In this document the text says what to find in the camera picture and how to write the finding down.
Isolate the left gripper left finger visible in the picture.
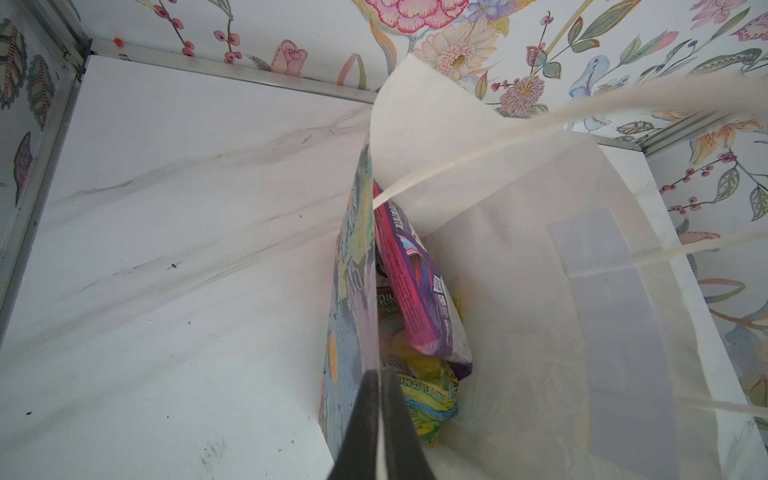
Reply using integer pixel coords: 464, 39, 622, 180
327, 370, 380, 480

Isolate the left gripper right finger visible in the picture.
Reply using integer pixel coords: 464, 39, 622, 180
380, 370, 435, 480

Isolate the green snack pack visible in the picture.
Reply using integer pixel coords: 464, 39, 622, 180
376, 286, 459, 446

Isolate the purple Fox's berries candy pack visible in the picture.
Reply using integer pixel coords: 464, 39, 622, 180
374, 200, 473, 380

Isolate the floral paper gift bag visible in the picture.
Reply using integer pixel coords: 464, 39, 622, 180
320, 56, 767, 479

